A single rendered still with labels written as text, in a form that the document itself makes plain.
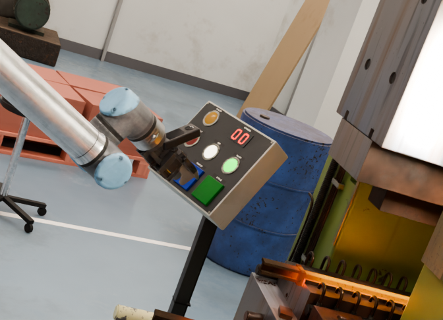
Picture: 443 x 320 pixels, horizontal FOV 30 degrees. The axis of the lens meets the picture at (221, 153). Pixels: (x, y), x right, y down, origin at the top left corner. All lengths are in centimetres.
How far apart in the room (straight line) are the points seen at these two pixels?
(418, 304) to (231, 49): 862
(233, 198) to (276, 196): 229
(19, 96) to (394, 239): 104
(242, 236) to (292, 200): 34
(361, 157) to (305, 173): 274
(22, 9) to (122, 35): 173
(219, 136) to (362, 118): 64
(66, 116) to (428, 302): 85
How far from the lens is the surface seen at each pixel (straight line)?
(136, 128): 204
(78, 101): 543
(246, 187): 229
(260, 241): 464
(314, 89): 633
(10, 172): 439
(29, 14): 846
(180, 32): 999
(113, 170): 189
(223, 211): 228
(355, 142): 189
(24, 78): 178
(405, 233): 224
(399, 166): 186
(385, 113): 180
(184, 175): 221
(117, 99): 202
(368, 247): 222
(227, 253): 468
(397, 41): 187
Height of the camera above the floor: 163
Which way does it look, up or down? 13 degrees down
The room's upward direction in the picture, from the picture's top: 20 degrees clockwise
